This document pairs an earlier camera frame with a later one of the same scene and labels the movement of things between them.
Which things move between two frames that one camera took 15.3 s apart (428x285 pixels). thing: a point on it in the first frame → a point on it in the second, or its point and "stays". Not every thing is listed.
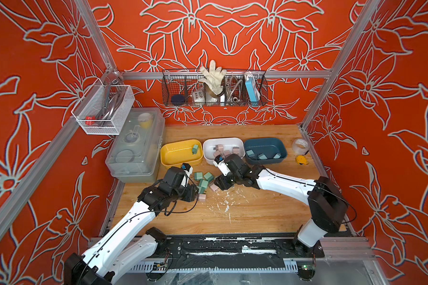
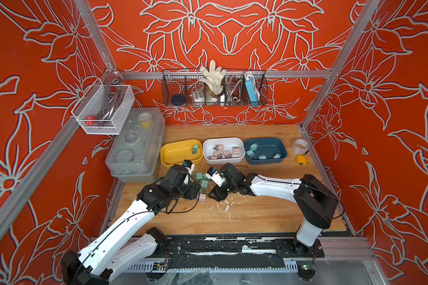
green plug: (195, 149) stays
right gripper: (221, 183) → (216, 193)
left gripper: (191, 193) stays
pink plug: (219, 147) stays
